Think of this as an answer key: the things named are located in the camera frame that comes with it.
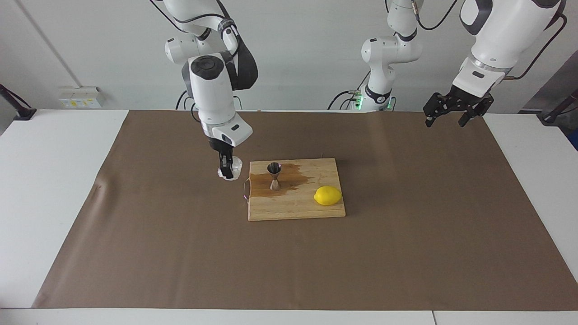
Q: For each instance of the brown paper table mat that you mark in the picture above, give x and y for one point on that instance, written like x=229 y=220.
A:
x=289 y=262

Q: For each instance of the black clamp stand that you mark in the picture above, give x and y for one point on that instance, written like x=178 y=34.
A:
x=25 y=113
x=548 y=118

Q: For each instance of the dark grey panel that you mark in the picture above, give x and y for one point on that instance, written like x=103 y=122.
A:
x=560 y=85

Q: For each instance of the steel double jigger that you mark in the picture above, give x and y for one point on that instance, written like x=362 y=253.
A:
x=274 y=184

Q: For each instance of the wooden cutting board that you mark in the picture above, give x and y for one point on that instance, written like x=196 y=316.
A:
x=293 y=207

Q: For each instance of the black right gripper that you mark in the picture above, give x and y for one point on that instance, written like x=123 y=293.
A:
x=222 y=148

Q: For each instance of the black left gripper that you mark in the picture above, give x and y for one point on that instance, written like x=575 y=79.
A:
x=467 y=97

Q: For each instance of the white wall socket strip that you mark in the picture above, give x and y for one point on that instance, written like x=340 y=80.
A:
x=79 y=100

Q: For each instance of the yellow lemon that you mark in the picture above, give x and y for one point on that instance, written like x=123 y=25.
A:
x=328 y=196

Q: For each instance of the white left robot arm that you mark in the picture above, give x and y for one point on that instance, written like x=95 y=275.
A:
x=505 y=31

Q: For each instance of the blue object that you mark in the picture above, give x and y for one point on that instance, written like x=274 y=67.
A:
x=575 y=140

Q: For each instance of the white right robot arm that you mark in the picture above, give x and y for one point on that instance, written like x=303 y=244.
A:
x=212 y=99

